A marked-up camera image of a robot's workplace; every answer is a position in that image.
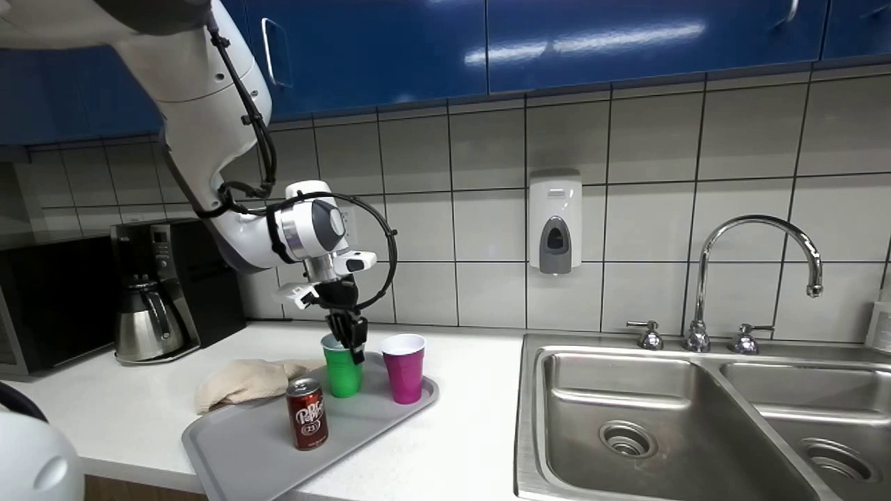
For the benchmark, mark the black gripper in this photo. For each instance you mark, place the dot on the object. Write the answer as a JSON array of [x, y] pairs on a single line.
[[341, 303]]

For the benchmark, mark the green plastic cup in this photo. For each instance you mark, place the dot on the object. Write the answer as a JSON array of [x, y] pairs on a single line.
[[344, 378]]

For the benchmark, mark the magenta plastic cup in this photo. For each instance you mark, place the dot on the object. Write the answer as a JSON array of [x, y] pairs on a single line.
[[405, 367]]

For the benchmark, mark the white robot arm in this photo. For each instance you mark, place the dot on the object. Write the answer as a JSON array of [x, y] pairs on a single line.
[[216, 109]]

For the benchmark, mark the grey plastic tray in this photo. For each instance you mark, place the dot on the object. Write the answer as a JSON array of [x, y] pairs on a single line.
[[249, 452]]

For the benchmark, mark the red soda can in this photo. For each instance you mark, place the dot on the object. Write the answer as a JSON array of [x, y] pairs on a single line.
[[308, 414]]

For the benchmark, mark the beige cloth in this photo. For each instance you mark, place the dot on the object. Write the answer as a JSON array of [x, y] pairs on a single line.
[[249, 381]]

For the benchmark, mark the black steel coffee maker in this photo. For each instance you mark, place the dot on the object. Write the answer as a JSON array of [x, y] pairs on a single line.
[[191, 274]]

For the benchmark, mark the steel coffee carafe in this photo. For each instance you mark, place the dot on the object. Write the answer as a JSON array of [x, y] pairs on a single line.
[[145, 326]]

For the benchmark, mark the stainless steel double sink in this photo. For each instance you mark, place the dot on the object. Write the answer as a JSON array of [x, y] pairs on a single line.
[[604, 422]]

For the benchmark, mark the blue upper cabinets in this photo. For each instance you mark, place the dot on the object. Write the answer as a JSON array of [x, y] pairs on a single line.
[[341, 58]]

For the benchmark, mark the black microwave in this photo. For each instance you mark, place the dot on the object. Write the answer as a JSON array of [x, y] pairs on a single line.
[[56, 306]]

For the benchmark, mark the white wall soap dispenser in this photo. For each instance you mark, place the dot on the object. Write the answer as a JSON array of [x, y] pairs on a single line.
[[556, 221]]

